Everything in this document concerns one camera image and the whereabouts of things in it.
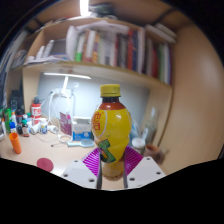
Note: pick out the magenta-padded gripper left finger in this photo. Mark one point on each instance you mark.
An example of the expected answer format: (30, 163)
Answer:
(90, 161)

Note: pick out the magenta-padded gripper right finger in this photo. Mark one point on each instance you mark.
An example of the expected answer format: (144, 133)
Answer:
(134, 160)

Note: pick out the yellow drink bottle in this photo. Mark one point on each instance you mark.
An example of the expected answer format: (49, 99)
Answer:
(111, 126)

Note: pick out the white-lidded brown jar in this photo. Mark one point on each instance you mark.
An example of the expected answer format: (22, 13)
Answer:
(138, 146)

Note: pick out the brown mug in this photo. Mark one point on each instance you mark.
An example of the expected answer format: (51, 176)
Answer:
(152, 152)

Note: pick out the light blue hairbrush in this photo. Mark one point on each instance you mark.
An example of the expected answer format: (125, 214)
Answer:
(81, 143)

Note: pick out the tall clear glass bottle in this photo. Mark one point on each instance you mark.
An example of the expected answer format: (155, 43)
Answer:
(150, 126)

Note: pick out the magenta pouch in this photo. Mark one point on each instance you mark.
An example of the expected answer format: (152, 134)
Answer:
(66, 123)

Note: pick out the flat round red coaster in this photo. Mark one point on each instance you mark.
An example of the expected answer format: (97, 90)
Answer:
(45, 164)

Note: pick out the brown bottle with green cap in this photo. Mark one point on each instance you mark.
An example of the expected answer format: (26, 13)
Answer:
(25, 129)

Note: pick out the red and white canister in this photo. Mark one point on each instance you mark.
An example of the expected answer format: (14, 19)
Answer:
(36, 113)

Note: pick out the white power strip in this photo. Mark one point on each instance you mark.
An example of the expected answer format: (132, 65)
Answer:
(61, 92)

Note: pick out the orange plastic cup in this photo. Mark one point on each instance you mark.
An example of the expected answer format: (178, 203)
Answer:
(15, 143)

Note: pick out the white bottle with blue lid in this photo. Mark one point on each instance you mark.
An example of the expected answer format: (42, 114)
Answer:
(13, 128)

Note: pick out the white desk lamp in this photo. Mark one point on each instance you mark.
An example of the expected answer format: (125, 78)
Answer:
(66, 75)

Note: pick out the green plastic bottle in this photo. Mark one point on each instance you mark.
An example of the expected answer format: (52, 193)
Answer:
(7, 121)

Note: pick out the wooden shelf unit with books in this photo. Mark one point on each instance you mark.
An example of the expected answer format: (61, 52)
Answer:
(100, 68)

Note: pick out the ceiling light tube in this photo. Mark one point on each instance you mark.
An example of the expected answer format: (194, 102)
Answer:
(84, 7)

